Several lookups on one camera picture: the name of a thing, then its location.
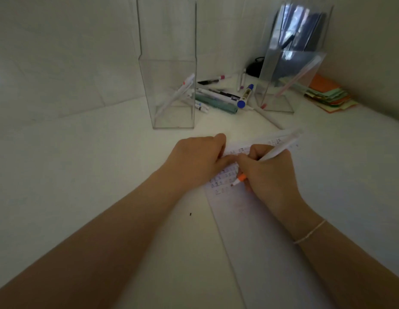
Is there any person's right hand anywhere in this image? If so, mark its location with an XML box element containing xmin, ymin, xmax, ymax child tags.
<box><xmin>236</xmin><ymin>144</ymin><xmax>326</xmax><ymax>244</ymax></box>

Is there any person's left hand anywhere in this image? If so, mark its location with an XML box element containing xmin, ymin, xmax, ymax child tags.
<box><xmin>159</xmin><ymin>133</ymin><xmax>237</xmax><ymax>194</ymax></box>

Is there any white pen orange tip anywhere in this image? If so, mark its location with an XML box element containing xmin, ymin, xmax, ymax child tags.
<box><xmin>231</xmin><ymin>130</ymin><xmax>303</xmax><ymax>187</ymax></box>

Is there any pile of assorted pens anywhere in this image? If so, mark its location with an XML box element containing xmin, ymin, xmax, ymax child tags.
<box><xmin>193</xmin><ymin>69</ymin><xmax>285</xmax><ymax>131</ymax></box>

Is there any white paper sheet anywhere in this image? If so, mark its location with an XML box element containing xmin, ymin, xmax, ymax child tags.
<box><xmin>204</xmin><ymin>135</ymin><xmax>399</xmax><ymax>309</ymax></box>

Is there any clear acrylic box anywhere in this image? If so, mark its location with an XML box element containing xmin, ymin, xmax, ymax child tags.
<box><xmin>136</xmin><ymin>0</ymin><xmax>197</xmax><ymax>130</ymax></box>
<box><xmin>253</xmin><ymin>0</ymin><xmax>335</xmax><ymax>114</ymax></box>

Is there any person's left forearm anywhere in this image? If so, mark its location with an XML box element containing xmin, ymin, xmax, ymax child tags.
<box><xmin>0</xmin><ymin>170</ymin><xmax>193</xmax><ymax>309</ymax></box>

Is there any stack of coloured sticky notes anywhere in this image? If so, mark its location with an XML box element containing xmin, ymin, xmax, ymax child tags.
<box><xmin>280</xmin><ymin>73</ymin><xmax>358</xmax><ymax>114</ymax></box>

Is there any black bag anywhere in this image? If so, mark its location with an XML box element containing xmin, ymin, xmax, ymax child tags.
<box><xmin>246</xmin><ymin>57</ymin><xmax>265</xmax><ymax>78</ymax></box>

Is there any thin wrist bracelet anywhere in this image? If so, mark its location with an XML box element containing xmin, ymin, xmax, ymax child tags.
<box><xmin>293</xmin><ymin>219</ymin><xmax>327</xmax><ymax>245</ymax></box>

